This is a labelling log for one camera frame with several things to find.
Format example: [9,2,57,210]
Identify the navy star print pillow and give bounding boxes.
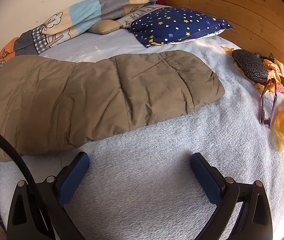
[129,6,234,48]

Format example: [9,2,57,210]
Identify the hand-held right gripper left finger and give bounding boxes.
[7,151,90,240]

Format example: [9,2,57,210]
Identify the purple glasses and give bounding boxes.
[259,78,278,126]

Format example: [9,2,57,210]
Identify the patchwork cartoon quilt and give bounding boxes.
[0,0,166,74]

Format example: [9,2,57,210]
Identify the wooden headboard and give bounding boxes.
[135,0,284,85]

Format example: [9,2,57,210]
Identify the light blue bed sheet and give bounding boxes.
[0,27,284,240]

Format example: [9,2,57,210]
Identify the dark hair clip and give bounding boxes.
[253,52,275,62]

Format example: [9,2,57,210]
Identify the brown puffer coat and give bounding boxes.
[0,50,225,240]

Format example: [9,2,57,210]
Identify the dark patterned glasses case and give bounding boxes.
[232,49,269,83]

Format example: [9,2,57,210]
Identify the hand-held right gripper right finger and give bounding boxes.
[190,152,274,240]

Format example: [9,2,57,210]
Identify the white grey printed pillow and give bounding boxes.
[118,4,169,29]

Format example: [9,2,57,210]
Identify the small beige pillow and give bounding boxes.
[87,19,122,35]

